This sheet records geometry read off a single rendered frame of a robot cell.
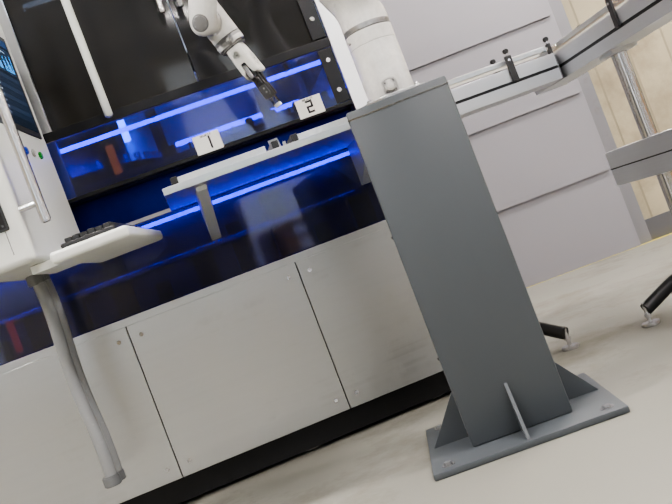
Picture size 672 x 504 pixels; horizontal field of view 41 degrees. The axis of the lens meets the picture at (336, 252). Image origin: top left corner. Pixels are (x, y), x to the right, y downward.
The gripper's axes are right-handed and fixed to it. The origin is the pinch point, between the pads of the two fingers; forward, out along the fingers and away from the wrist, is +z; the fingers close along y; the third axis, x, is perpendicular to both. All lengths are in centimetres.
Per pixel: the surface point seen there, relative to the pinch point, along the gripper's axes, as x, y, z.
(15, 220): 57, -55, -10
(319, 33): -18.1, 34.9, -6.0
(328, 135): -8.4, -14.6, 20.5
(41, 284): 77, -30, 4
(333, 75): -13.9, 31.8, 7.2
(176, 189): 30.0, -28.7, 7.0
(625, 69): -87, 38, 62
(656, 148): -79, 27, 85
